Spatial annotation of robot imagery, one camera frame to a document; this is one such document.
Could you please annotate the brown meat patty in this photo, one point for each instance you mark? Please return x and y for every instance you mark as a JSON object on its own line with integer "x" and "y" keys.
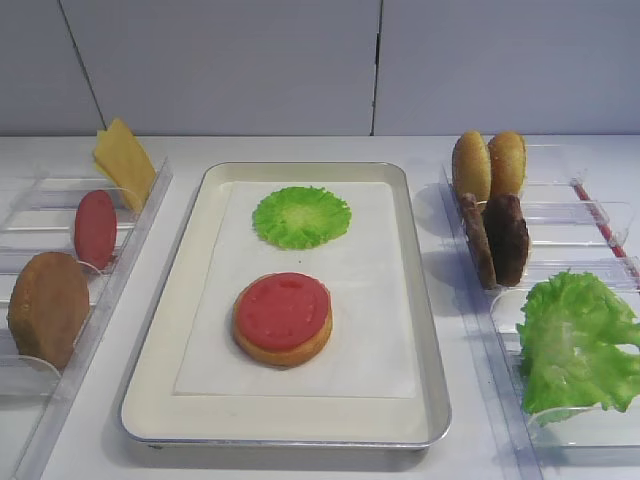
{"x": 508, "y": 237}
{"x": 478, "y": 240}

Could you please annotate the flat round green lettuce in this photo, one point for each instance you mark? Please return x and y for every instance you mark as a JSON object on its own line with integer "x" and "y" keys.
{"x": 300, "y": 218}

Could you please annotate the red tomato slice on bun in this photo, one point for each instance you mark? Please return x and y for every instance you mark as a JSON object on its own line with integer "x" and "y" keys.
{"x": 279, "y": 312}

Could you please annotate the front yellow cheese slice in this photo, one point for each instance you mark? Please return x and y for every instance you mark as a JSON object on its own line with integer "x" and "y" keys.
{"x": 120, "y": 157}

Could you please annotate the yellow cheese slice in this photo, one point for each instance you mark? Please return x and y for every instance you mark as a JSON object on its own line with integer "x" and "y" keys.
{"x": 119, "y": 126}
{"x": 120, "y": 157}

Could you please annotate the upright red tomato slice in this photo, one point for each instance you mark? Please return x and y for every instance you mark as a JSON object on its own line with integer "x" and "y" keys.
{"x": 95, "y": 229}

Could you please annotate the rear yellow cheese slice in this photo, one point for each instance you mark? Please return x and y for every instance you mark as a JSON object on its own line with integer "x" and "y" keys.
{"x": 119, "y": 126}

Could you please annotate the ruffled green lettuce leaf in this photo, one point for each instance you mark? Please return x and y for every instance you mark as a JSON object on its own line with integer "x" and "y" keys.
{"x": 570, "y": 345}

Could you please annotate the silver metal baking tray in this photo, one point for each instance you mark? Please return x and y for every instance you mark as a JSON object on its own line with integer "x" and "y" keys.
{"x": 154, "y": 412}

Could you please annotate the bottom bun on tray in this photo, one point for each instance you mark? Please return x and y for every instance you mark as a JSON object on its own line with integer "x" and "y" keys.
{"x": 288, "y": 358}

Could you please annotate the white paper tray liner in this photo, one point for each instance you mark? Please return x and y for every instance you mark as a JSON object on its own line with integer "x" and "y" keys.
{"x": 369, "y": 352}

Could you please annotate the left sesame bun top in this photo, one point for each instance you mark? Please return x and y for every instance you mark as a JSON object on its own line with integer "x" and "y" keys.
{"x": 471, "y": 169}

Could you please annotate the sesame bun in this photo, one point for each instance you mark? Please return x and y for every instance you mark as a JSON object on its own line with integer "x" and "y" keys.
{"x": 471, "y": 169}
{"x": 508, "y": 155}

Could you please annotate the right sesame bun top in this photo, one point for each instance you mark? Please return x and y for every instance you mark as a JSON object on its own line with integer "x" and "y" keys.
{"x": 508, "y": 155}

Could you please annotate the left clear acrylic rack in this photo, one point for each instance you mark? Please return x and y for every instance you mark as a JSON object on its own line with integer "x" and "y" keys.
{"x": 37, "y": 215}

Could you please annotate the clear acrylic rack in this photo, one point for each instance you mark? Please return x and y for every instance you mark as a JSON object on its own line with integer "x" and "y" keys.
{"x": 37, "y": 215}
{"x": 565, "y": 442}

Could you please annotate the red rod in rack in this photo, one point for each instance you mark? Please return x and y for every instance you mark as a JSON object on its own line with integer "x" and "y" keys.
{"x": 602, "y": 223}

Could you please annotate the right clear acrylic rack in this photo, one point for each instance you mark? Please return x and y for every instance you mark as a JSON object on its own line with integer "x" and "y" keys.
{"x": 565, "y": 442}

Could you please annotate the upright brown bun half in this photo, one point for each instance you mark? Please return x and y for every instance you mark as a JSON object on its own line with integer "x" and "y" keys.
{"x": 48, "y": 306}

